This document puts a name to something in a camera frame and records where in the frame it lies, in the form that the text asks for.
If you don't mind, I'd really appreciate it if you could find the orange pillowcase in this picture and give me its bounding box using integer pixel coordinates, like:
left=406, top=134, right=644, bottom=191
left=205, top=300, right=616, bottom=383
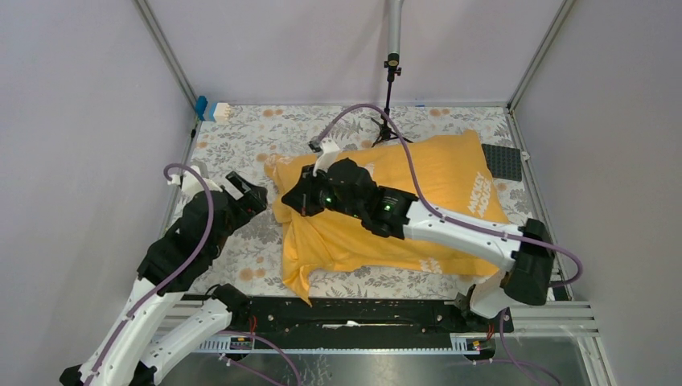
left=263, top=129, right=511, bottom=308

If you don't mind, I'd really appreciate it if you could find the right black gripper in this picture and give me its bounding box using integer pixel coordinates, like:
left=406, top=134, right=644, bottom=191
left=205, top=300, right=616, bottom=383
left=282, top=163, right=364, bottom=220

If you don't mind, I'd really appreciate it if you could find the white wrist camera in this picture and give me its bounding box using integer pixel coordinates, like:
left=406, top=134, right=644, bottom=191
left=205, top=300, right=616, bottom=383
left=166, top=166, right=221, bottom=198
left=309, top=138, right=340, bottom=176

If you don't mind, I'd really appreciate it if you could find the white slotted cable duct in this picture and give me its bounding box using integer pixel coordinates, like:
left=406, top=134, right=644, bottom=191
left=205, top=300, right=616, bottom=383
left=194, top=334, right=482, bottom=355

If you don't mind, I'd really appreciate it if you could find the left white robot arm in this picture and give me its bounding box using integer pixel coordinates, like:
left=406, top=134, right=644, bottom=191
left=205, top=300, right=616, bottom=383
left=59, top=163, right=268, bottom=385

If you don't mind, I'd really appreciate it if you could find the purple cable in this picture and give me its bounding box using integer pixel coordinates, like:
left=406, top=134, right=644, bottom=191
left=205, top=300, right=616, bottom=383
left=309, top=103, right=585, bottom=291
left=80, top=162, right=302, bottom=386

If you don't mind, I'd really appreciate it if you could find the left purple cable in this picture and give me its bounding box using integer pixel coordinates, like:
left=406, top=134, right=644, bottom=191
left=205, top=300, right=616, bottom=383
left=80, top=162, right=302, bottom=386

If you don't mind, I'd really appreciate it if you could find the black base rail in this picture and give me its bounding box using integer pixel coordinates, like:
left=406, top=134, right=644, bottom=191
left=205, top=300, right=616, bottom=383
left=228, top=297, right=515, bottom=341

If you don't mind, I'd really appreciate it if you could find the black tripod stand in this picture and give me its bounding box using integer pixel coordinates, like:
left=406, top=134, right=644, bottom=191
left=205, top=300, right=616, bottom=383
left=372, top=52, right=402, bottom=147

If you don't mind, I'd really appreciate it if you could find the dark grey building plate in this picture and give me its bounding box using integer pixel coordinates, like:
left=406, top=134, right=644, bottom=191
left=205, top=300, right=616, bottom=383
left=481, top=144, right=523, bottom=182

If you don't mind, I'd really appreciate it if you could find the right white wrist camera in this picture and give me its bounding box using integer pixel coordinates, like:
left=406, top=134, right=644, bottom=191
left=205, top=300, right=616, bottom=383
left=309, top=138, right=340, bottom=176

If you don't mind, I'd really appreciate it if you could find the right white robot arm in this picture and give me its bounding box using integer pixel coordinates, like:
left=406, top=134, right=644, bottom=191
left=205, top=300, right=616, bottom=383
left=282, top=158, right=555, bottom=331

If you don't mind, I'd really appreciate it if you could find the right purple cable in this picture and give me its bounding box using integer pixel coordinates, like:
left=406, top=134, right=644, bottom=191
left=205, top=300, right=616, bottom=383
left=309, top=103, right=585, bottom=291

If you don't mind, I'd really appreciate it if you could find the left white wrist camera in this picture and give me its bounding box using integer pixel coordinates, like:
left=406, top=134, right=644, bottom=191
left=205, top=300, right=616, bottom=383
left=166, top=166, right=221, bottom=198

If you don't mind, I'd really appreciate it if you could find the blue white box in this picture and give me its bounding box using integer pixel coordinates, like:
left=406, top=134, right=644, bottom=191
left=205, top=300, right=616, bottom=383
left=194, top=96, right=232, bottom=122

